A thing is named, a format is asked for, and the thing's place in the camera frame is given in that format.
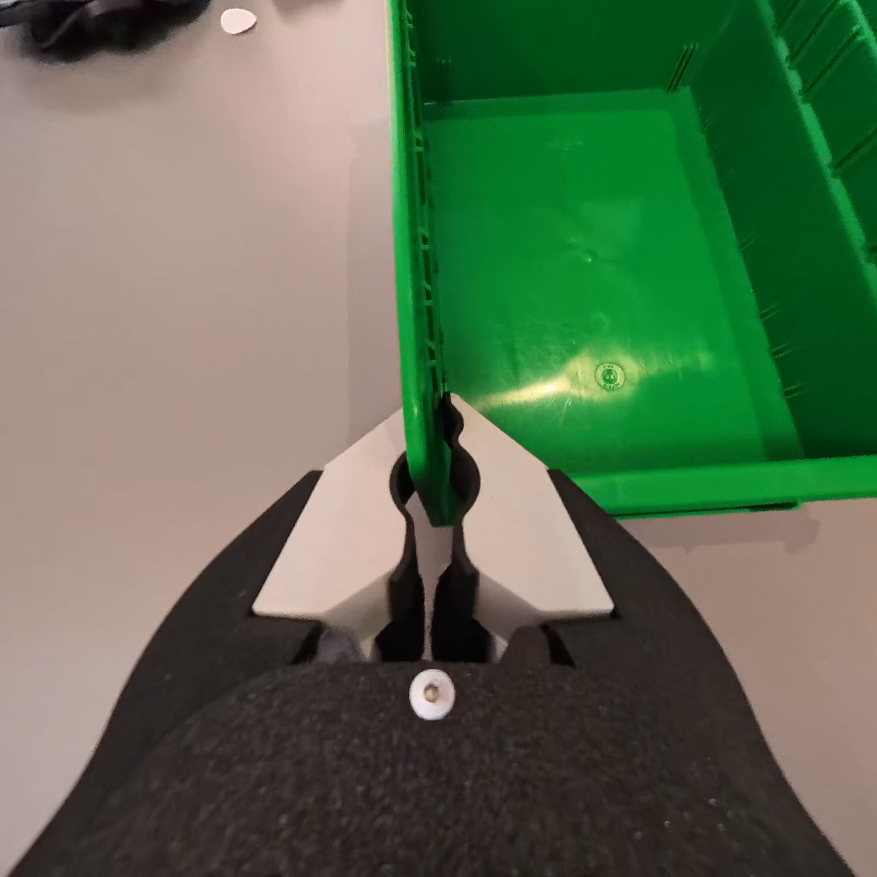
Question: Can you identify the green plastic bin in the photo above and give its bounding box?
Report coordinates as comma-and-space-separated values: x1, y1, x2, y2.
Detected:
386, 0, 877, 527

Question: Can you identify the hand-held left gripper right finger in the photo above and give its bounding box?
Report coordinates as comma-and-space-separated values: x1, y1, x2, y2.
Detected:
428, 392, 615, 662

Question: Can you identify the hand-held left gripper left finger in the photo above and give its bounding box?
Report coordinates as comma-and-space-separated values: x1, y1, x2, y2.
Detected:
252, 410, 420, 660

